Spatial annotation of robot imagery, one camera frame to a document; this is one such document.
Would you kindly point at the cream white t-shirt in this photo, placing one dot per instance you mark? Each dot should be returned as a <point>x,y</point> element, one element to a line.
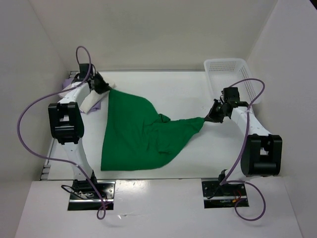
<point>78,95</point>

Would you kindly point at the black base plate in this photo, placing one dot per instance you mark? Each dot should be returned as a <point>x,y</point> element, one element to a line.
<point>84,198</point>
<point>226,196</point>

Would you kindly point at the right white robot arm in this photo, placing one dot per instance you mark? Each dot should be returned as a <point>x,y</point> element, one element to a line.
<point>261,152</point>

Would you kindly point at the purple t-shirt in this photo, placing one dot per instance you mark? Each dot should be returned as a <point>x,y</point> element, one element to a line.
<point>89,104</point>

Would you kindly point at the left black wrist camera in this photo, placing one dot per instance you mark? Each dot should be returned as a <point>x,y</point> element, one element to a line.
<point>83,67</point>

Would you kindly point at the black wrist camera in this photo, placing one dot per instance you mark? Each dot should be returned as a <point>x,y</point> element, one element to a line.
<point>83,67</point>
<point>230,94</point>

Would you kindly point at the green t-shirt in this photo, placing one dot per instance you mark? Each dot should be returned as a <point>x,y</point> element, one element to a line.
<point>137,137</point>

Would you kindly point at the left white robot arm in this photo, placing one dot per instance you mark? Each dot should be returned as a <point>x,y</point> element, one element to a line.
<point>67,126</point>

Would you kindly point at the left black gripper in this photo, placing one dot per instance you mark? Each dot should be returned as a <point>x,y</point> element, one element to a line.
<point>99,85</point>

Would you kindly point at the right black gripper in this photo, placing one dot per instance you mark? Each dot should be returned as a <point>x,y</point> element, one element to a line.
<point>214,112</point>

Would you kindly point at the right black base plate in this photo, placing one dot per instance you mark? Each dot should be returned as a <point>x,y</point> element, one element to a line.
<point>226,196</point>

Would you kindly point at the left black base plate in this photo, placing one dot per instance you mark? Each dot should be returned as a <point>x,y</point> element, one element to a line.
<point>84,198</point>

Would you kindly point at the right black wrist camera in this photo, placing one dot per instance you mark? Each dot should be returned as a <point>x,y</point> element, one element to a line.
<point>230,94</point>

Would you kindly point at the white plastic basket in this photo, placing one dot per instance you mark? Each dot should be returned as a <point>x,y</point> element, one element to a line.
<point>222,73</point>

